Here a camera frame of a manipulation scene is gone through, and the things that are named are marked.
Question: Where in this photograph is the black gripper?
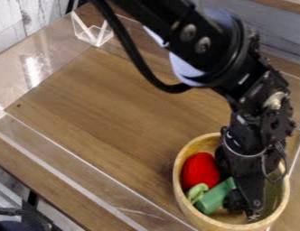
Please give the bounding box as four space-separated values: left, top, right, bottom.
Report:
215 60 295 179

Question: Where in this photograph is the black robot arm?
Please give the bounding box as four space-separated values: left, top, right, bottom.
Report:
91 0 295 219

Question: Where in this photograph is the clear acrylic corner bracket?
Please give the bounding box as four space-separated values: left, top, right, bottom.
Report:
69 12 113 47

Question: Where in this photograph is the red plush strawberry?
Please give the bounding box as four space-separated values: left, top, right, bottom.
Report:
180 152 222 206

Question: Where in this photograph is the clear acrylic barrier wall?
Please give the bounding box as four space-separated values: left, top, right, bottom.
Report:
0 17 300 231

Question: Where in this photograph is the green rectangular block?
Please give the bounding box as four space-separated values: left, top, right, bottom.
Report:
194 177 236 215

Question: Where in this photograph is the brown wooden bowl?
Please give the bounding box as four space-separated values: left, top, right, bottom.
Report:
172 133 290 231

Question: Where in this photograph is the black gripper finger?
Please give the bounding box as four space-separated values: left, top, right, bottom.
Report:
235 175 284 224
223 189 243 213

